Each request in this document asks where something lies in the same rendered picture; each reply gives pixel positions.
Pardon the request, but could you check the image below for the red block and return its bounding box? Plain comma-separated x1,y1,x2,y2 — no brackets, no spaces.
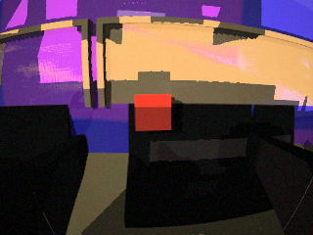
134,94,171,130

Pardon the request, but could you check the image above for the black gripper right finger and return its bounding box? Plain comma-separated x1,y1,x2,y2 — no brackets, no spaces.
246,132,313,235

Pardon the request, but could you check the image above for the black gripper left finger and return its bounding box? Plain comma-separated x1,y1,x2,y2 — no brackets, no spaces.
0,134,89,235

